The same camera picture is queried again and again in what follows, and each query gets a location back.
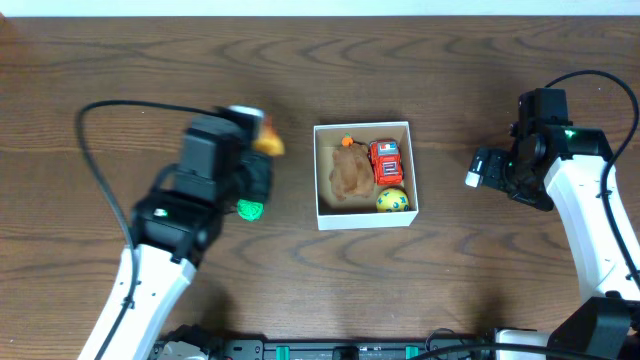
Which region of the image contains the white cardboard box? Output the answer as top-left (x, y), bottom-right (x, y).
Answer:
top-left (313, 121), bottom-right (419, 230)

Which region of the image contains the green ridged ball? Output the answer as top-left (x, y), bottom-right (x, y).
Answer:
top-left (236, 199), bottom-right (264, 222)

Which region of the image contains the red toy fire truck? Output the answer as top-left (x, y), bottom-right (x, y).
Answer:
top-left (369, 139), bottom-right (404, 186)

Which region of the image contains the yellow letter ball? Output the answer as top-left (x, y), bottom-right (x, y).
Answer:
top-left (376, 188), bottom-right (410, 213)

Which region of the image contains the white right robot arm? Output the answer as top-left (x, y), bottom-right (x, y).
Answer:
top-left (465, 88), bottom-right (639, 359)

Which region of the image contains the brown plush bear toy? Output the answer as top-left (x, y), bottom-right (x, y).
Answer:
top-left (329, 133), bottom-right (375, 201)

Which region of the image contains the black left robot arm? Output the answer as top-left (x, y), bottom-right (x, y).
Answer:
top-left (80, 106), bottom-right (272, 359)

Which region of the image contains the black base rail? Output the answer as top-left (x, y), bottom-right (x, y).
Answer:
top-left (149, 324), bottom-right (551, 360)

